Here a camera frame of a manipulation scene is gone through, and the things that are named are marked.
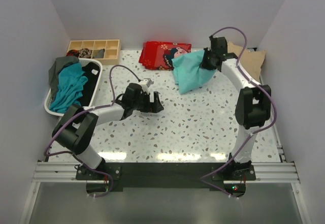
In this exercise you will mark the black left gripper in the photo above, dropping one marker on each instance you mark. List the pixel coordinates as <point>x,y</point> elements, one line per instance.
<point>154,107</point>

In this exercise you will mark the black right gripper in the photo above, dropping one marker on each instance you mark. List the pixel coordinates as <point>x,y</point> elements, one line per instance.
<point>206,51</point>

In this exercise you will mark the mint green t shirt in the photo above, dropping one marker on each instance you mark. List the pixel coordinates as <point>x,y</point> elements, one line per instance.
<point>188,74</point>

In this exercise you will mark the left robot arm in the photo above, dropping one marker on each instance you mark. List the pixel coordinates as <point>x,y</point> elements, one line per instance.
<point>74,130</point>

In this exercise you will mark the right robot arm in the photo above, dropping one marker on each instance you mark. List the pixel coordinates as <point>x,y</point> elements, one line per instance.
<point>253,107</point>

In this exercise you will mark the beige folded t shirt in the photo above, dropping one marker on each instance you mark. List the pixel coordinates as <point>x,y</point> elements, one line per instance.
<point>251,61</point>

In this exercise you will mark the red folded cartoon blanket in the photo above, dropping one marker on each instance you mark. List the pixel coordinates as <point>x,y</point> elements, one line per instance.
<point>157,55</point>

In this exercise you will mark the black garment with label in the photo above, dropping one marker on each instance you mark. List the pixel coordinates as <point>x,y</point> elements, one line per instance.
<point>91,72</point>

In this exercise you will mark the wooden compartment organizer box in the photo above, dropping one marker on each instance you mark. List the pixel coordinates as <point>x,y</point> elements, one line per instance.
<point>112,49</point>

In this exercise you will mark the grey sock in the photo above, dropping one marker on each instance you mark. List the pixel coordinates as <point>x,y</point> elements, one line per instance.
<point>98,54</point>

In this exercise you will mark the teal t shirt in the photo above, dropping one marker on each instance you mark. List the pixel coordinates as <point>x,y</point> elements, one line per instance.
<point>70,86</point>

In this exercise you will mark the pink brown patterned sock roll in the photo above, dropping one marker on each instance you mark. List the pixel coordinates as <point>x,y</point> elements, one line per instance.
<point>85,53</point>

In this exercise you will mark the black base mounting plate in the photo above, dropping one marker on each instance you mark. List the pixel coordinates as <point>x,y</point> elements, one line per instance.
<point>215,176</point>

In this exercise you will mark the red black patterned sock roll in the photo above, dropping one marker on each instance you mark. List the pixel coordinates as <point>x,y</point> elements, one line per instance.
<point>73,52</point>

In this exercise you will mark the dark grey t shirt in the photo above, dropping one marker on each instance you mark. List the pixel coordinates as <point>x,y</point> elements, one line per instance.
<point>59,64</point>

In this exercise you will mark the white plastic laundry basket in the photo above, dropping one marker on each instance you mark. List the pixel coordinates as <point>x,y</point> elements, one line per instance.
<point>83,62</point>

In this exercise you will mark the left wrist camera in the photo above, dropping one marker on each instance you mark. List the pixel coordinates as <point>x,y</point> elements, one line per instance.
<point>145,84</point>

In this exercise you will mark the aluminium frame rail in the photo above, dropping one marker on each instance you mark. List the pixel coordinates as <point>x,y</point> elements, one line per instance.
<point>196,129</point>

